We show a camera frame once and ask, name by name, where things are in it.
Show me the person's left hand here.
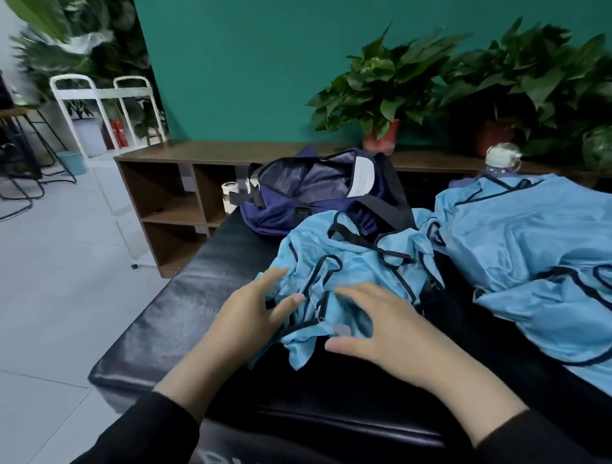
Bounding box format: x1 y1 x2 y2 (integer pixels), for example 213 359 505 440
196 268 307 382

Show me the person's right hand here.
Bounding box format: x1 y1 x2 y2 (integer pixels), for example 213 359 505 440
325 282 460 393

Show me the navy blue bag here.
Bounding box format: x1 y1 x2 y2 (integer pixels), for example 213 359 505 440
229 146 419 240

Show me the clear bottle silver cap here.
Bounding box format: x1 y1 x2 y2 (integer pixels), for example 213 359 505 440
483 143 524 181

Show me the person's left forearm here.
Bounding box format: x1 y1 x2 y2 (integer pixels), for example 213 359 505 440
71 339 240 464

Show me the person's right forearm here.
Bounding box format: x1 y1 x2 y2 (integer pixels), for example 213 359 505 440
416 349 599 464

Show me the black leather bench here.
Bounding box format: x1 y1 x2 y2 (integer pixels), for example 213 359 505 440
88 172 612 451

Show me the small white-lidded jar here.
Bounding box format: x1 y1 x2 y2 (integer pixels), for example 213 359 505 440
221 182 240 214

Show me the wooden shelf cabinet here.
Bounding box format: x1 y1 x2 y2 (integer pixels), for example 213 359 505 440
115 141 612 280

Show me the teal bucket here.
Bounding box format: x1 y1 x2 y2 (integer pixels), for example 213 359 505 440
55 150 87 177

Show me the green plant in red pot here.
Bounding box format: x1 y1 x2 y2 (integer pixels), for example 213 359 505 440
435 17 612 162
306 27 472 156

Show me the white wheeled cart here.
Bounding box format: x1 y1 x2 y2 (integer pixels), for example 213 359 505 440
50 75 170 271

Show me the wooden top black stool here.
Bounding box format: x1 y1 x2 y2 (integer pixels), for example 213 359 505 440
0 103 78 223

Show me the white metal rack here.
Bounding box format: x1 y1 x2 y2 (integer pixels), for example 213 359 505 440
4 0 166 147

